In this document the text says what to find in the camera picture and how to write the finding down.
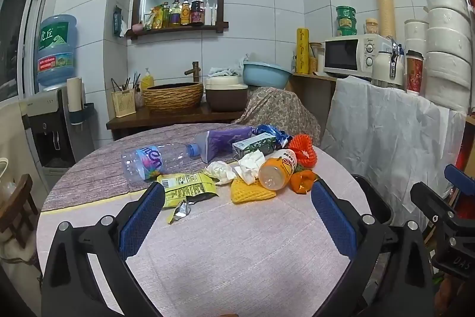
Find dark wooden counter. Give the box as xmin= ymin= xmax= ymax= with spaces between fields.
xmin=106 ymin=103 xmax=246 ymax=139

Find white tissue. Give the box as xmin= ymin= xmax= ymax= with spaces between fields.
xmin=203 ymin=161 xmax=237 ymax=186
xmin=233 ymin=150 xmax=267 ymax=185

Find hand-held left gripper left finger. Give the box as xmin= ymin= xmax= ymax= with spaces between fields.
xmin=42 ymin=181 xmax=166 ymax=317

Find purple plastic pouch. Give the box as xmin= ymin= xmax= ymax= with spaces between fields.
xmin=195 ymin=126 xmax=255 ymax=165

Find white microwave oven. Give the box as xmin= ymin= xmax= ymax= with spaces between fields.
xmin=322 ymin=34 xmax=394 ymax=80

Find grey rag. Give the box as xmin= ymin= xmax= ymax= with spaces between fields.
xmin=208 ymin=65 xmax=243 ymax=78

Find orange juice bottle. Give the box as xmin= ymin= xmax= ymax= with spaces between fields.
xmin=258 ymin=149 xmax=298 ymax=190

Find wicker basin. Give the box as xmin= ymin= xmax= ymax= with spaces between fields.
xmin=142 ymin=82 xmax=205 ymax=113

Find red foam fruit net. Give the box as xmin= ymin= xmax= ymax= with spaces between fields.
xmin=287 ymin=134 xmax=320 ymax=169

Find light blue plastic basin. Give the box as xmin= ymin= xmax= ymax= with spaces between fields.
xmin=242 ymin=61 xmax=294 ymax=88

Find clear plastic bottle blue cap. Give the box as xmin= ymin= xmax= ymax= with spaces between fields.
xmin=122 ymin=142 xmax=203 ymax=181

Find water dispenser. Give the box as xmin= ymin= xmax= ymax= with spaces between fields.
xmin=20 ymin=87 xmax=77 ymax=176

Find green white drink carton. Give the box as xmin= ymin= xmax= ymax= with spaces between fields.
xmin=232 ymin=133 xmax=277 ymax=160

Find grey wood-pattern tablecloth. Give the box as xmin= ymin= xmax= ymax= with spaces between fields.
xmin=41 ymin=123 xmax=260 ymax=212

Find wooden framed mirror shelf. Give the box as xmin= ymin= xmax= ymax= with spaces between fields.
xmin=126 ymin=0 xmax=230 ymax=40

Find yellow foam fruit net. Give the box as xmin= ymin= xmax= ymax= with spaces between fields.
xmin=230 ymin=178 xmax=277 ymax=205

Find floral patterned cloth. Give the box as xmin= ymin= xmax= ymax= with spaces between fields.
xmin=232 ymin=87 xmax=322 ymax=147

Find wooden side cabinet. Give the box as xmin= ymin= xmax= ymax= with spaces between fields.
xmin=290 ymin=71 xmax=339 ymax=141

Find red paper cup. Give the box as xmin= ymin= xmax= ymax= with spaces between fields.
xmin=406 ymin=50 xmax=424 ymax=95

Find black trash bin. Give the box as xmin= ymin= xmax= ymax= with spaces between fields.
xmin=351 ymin=174 xmax=394 ymax=226

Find wooden chair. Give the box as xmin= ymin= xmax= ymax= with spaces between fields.
xmin=0 ymin=174 xmax=41 ymax=253

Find dark soy sauce bottle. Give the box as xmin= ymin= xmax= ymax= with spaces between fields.
xmin=190 ymin=0 xmax=205 ymax=26

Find bamboo faucet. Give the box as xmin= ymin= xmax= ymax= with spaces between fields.
xmin=183 ymin=61 xmax=202 ymax=83

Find blue snack bag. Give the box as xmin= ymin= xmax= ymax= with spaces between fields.
xmin=252 ymin=124 xmax=294 ymax=149

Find orange bell pepper piece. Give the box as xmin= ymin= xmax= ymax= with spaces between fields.
xmin=289 ymin=169 xmax=317 ymax=194

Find green wall holder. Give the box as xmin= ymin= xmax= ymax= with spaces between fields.
xmin=112 ymin=5 xmax=127 ymax=38

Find paper cup dispenser tube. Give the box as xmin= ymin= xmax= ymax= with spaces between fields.
xmin=66 ymin=76 xmax=95 ymax=126

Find white plastic bottle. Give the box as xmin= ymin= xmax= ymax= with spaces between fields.
xmin=204 ymin=0 xmax=216 ymax=26

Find beige chopstick holder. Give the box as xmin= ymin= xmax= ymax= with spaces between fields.
xmin=112 ymin=89 xmax=137 ymax=118

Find yellow seasoning packet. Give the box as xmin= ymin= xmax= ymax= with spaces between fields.
xmin=149 ymin=5 xmax=166 ymax=30

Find window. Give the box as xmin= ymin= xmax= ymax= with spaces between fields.
xmin=0 ymin=0 xmax=50 ymax=103

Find stacks of white paper bowls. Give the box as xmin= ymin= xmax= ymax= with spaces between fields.
xmin=404 ymin=0 xmax=474 ymax=113

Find blue water jug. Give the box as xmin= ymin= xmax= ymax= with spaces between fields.
xmin=36 ymin=14 xmax=78 ymax=87

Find small silver wrapper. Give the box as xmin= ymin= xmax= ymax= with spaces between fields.
xmin=169 ymin=200 xmax=194 ymax=225

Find yellow green snack packet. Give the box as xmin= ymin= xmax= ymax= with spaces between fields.
xmin=156 ymin=172 xmax=218 ymax=209

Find yellow soap bottle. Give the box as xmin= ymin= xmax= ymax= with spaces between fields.
xmin=141 ymin=68 xmax=155 ymax=90

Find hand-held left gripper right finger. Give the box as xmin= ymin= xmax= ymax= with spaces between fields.
xmin=311 ymin=179 xmax=435 ymax=317

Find cream kettle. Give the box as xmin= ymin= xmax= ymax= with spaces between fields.
xmin=371 ymin=40 xmax=406 ymax=89

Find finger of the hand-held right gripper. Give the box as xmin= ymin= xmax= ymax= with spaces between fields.
xmin=444 ymin=164 xmax=475 ymax=191
xmin=410 ymin=182 xmax=455 ymax=228

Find stack of green noodle bowls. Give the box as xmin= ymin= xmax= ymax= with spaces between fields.
xmin=335 ymin=5 xmax=358 ymax=37

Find yellow plastic bag roll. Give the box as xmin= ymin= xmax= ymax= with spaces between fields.
xmin=296 ymin=28 xmax=310 ymax=74

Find white crinkled cloth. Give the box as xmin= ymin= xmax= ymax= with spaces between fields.
xmin=320 ymin=75 xmax=466 ymax=228

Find glass jar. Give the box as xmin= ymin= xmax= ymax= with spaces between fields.
xmin=309 ymin=42 xmax=324 ymax=75

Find brown bin cream lid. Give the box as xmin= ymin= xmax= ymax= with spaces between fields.
xmin=205 ymin=75 xmax=249 ymax=113

